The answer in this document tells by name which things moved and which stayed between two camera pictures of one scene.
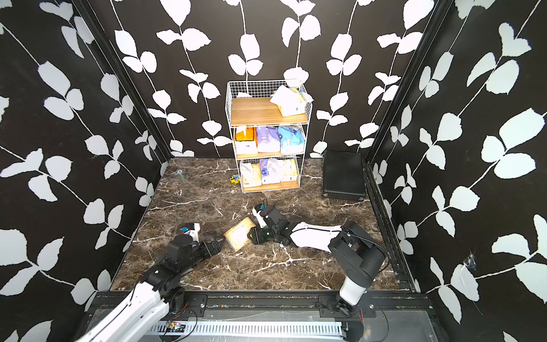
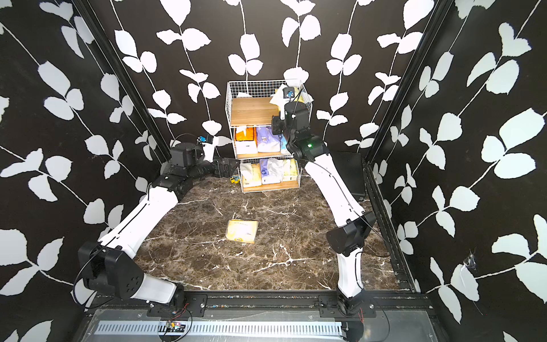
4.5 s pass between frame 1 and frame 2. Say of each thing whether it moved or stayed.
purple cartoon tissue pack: stayed
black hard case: stayed
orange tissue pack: stayed
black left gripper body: moved
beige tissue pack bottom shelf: stayed
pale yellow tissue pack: moved
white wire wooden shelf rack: stayed
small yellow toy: stayed
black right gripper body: moved
